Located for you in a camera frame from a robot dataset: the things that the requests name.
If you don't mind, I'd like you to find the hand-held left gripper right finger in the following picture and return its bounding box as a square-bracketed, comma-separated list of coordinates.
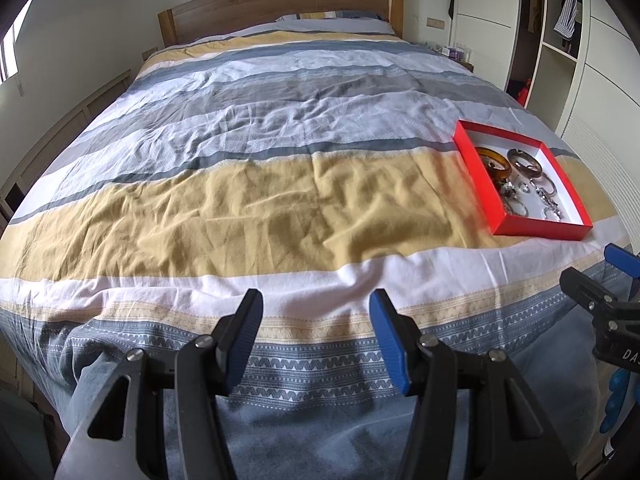
[368, 288, 567, 480]

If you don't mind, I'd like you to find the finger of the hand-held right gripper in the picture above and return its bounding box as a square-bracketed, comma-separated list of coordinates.
[559, 267, 621, 313]
[603, 242, 640, 282]

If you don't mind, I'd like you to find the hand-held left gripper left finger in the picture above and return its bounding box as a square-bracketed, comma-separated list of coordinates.
[52, 288, 265, 480]

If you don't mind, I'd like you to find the thin silver bangle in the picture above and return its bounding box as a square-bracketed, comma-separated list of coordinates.
[528, 172, 559, 199]

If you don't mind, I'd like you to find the dark brown bangle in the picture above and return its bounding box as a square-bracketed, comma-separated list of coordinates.
[507, 147, 544, 177]

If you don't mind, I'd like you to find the red jewelry box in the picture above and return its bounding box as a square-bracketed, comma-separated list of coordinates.
[452, 119, 594, 237]

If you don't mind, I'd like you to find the amber bangle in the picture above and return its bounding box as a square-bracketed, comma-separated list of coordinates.
[474, 147, 511, 182]

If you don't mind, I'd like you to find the person's right hand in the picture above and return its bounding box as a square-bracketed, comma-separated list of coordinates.
[599, 364, 633, 436]

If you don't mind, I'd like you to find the bed with striped duvet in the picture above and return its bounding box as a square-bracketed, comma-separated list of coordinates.
[0, 18, 625, 480]

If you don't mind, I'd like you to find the white wardrobe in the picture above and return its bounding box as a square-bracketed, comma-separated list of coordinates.
[449, 0, 640, 261]

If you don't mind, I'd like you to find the striped hanging shirt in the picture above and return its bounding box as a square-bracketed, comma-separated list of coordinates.
[552, 0, 584, 42]

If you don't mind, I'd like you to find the low white cabinet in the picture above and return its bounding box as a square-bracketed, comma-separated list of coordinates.
[0, 69, 132, 223]

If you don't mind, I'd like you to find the grey pillow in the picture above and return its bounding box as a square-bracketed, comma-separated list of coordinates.
[275, 12, 397, 36]

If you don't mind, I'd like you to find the wooden headboard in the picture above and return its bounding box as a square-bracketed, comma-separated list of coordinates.
[157, 0, 405, 47]

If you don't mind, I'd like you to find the window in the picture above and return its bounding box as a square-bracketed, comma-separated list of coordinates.
[0, 7, 22, 83]

